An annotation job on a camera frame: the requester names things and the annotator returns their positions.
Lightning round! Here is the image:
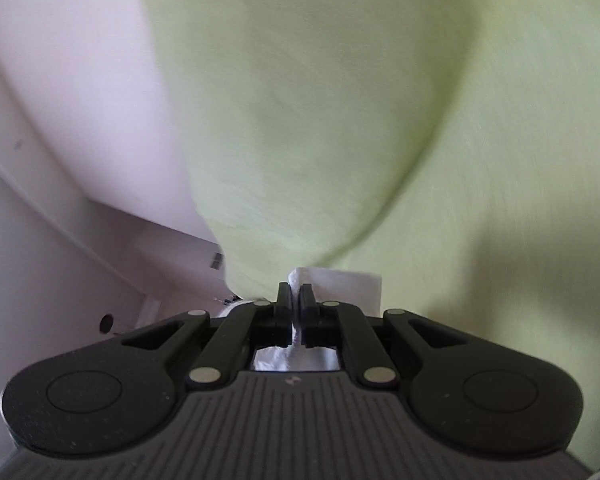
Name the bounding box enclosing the white paper towel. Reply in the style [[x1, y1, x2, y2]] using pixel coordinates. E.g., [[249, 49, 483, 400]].
[[252, 268, 382, 373]]

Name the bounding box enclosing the light green bed sheet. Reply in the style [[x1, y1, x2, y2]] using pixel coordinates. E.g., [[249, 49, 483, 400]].
[[338, 0, 600, 468]]

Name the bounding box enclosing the light green pillow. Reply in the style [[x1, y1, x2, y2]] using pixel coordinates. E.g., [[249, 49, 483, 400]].
[[140, 0, 484, 298]]

